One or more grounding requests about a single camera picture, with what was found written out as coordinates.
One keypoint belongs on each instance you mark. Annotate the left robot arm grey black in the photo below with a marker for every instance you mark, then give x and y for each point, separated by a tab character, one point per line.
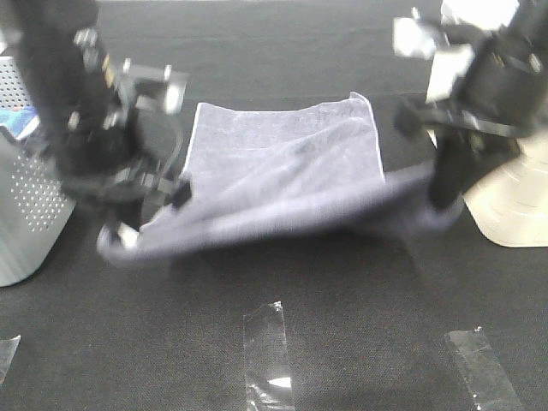
59	52

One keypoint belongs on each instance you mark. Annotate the clear tape strip right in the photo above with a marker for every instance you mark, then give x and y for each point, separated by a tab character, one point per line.
486	380

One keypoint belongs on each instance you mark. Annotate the white storage bin grey rim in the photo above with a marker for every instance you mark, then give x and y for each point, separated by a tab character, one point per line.
509	204

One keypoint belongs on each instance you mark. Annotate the blue towel in basket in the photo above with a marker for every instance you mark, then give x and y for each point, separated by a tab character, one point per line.
20	122

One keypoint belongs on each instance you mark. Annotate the grey purple towel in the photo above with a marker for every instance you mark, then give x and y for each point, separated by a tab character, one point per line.
262	174

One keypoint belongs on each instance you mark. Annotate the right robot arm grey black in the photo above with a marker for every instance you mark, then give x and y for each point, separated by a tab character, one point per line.
494	104

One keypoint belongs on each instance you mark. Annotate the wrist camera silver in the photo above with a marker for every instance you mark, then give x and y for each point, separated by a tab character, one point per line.
416	38
154	89

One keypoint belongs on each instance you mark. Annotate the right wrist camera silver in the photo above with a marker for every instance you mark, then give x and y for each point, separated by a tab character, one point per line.
416	38

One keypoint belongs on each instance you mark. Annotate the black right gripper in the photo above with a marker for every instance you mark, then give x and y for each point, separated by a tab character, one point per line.
493	105

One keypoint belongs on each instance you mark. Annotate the clear tape strip centre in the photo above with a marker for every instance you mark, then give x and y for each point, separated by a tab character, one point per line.
266	360

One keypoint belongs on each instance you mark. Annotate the grey perforated laundry basket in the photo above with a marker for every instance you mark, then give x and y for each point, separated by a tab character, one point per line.
34	210

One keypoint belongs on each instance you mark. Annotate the clear tape strip left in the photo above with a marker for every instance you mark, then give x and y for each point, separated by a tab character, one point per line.
8	348

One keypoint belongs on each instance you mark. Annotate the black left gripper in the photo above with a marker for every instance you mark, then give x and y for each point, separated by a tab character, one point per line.
115	153

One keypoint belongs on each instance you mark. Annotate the clear tape strip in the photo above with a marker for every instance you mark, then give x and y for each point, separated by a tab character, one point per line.
266	360
486	380
8	348

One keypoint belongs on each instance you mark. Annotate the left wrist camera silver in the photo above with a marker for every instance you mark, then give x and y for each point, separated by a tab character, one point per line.
154	89

